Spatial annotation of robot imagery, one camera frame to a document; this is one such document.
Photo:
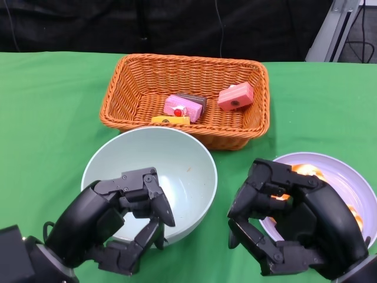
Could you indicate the black backdrop cloth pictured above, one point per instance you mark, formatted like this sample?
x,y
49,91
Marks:
x,y
88,23

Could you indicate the yellow cake slice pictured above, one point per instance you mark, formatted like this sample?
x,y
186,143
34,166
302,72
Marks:
x,y
171,120

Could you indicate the lavender plate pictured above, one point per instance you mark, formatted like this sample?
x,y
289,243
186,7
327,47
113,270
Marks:
x,y
344,177

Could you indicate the aluminium frame post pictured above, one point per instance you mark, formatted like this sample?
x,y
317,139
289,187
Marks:
x,y
327,32

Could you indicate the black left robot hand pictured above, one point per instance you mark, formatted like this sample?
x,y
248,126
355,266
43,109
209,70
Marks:
x,y
85,224

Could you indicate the salmon pink cake slice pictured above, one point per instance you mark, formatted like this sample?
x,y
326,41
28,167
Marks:
x,y
235,96

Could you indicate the orange striped bread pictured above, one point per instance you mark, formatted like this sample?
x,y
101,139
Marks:
x,y
356,216
309,170

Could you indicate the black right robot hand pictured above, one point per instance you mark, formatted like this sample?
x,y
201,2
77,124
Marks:
x,y
324,224

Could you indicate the chocolate and pink layered cake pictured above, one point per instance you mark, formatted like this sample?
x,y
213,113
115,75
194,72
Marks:
x,y
188,106

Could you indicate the orange wicker basket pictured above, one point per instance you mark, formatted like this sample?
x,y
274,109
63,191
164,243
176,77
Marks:
x,y
132,88

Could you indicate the grey-green bowl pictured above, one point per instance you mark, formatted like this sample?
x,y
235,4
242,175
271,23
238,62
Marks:
x,y
176,159

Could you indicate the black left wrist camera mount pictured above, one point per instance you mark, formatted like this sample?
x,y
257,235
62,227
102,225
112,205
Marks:
x,y
14,256

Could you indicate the green tablecloth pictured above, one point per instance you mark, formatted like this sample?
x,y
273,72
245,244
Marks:
x,y
44,103

